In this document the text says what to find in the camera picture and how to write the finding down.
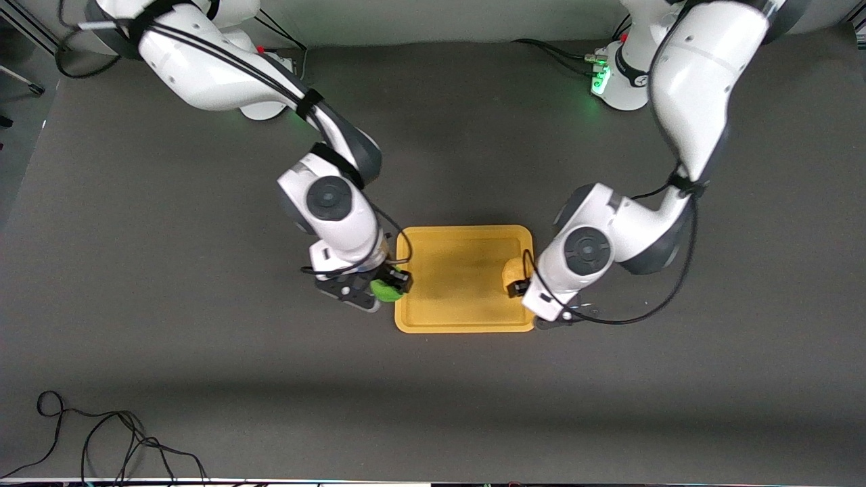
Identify yellow potato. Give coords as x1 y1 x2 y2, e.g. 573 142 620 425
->
501 255 532 296

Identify yellow plastic tray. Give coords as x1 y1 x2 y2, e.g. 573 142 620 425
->
394 225 539 333

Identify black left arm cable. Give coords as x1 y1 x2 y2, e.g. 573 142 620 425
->
520 0 699 327

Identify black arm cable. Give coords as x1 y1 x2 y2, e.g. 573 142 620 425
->
54 0 414 279
520 0 699 327

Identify black left arm base cables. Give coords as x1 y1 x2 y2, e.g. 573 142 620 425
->
511 14 634 79

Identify black arm base cables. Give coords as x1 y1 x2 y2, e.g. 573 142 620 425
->
254 12 309 76
511 14 634 79

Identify black right arm base cables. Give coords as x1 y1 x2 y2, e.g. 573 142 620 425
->
254 12 309 76

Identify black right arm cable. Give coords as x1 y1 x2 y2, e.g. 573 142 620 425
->
54 0 414 279

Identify thin black loose cable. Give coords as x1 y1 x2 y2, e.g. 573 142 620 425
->
0 390 209 485

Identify black metal frame bar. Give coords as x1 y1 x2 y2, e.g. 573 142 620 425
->
0 12 60 56

